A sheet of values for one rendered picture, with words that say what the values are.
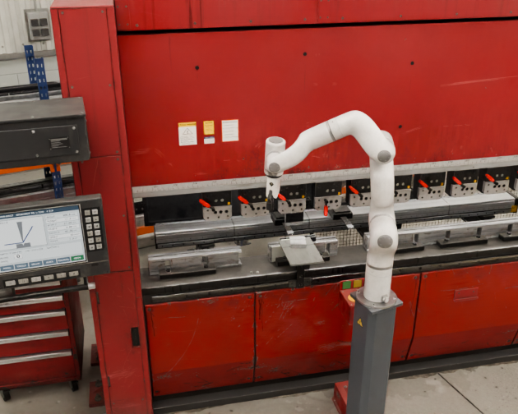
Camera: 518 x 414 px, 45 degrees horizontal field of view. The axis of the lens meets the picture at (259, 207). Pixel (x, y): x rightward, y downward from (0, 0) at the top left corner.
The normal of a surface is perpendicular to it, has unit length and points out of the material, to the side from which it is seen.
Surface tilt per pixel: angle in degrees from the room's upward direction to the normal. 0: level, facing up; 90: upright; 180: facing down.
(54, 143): 90
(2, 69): 90
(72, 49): 90
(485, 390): 0
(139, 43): 90
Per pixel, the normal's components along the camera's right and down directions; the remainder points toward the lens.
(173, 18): 0.21, 0.43
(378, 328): 0.44, 0.39
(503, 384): 0.00, -0.90
